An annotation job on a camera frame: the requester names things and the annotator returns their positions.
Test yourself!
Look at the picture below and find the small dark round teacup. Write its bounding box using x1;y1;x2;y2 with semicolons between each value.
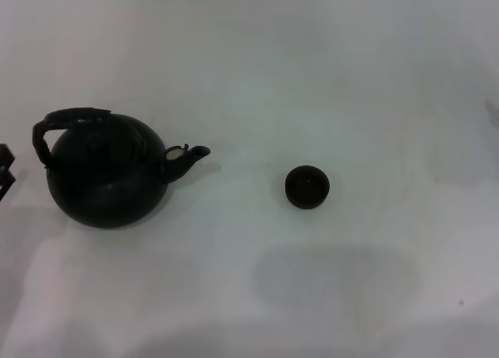
284;165;331;210

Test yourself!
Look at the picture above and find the black round teapot with handle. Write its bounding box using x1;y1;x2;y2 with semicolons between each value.
31;106;212;230

